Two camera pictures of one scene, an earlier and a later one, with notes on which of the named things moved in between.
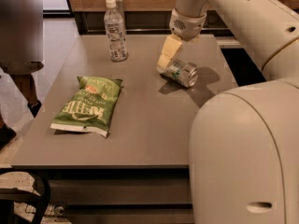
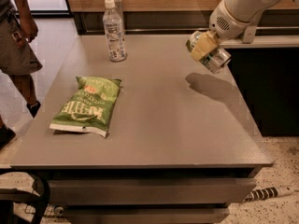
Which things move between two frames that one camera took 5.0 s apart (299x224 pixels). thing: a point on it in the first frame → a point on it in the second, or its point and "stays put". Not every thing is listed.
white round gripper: x=189 y=27 → x=221 y=24
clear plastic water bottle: x=115 y=28 stays put
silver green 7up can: x=185 y=74 → x=215 y=61
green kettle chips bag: x=89 y=106 stays put
